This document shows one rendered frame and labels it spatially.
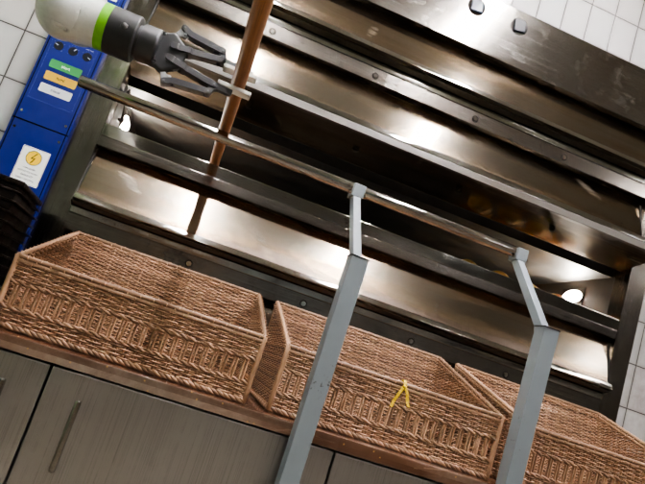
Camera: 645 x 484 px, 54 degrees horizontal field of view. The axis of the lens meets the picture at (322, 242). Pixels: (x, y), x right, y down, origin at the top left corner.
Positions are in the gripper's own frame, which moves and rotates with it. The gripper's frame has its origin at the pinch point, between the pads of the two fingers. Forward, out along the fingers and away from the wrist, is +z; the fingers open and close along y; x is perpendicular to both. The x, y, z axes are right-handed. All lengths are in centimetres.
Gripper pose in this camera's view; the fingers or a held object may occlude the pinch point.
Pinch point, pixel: (237, 82)
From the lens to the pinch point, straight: 132.6
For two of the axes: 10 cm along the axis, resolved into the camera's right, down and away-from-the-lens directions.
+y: -3.1, 9.3, -1.9
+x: 2.4, -1.2, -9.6
